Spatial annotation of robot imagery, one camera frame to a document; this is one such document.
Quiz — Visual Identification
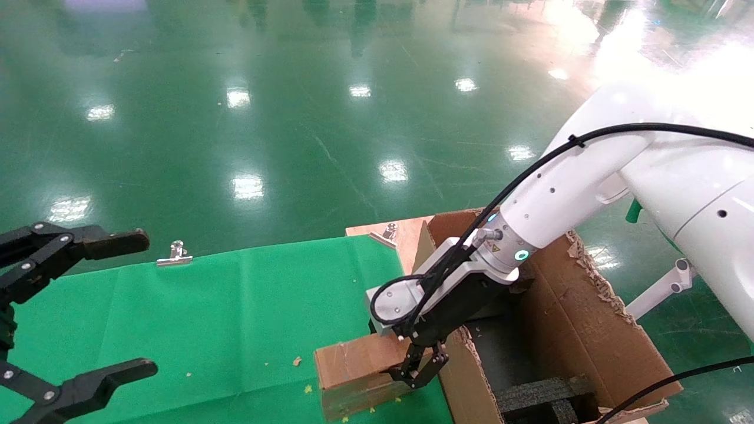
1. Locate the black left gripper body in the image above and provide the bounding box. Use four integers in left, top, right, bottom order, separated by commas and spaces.
0, 303, 16, 354

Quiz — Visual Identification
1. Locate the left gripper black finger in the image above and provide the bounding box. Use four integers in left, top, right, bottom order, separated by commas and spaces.
0, 222, 150, 307
0, 357, 158, 424

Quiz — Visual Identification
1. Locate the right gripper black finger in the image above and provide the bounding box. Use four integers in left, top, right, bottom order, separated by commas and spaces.
389, 340, 449, 389

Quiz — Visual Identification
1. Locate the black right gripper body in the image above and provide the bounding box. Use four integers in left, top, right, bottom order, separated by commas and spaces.
405, 272, 535, 349

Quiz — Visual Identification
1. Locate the small brown cardboard box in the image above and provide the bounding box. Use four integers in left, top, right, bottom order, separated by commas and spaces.
314, 329, 466, 422

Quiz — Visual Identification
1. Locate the large open cardboard carton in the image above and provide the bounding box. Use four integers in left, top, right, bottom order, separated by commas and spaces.
412, 207, 684, 424

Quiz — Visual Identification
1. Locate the silver binder clip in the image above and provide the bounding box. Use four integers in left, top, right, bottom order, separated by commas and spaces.
156, 240, 194, 267
368, 223, 398, 249

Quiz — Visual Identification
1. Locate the black foam cross block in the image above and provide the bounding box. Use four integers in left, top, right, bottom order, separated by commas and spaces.
497, 377, 598, 424

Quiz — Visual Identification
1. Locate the large green table cloth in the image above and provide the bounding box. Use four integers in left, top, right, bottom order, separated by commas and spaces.
0, 236, 454, 424

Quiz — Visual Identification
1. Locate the white metal stand leg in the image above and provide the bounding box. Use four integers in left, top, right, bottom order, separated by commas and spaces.
624, 258, 699, 322

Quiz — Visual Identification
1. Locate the thin black hanging cable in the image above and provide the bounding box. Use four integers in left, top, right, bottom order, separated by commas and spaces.
600, 355, 754, 424

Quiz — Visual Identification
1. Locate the black camera cable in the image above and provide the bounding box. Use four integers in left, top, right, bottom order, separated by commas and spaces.
370, 122, 754, 342

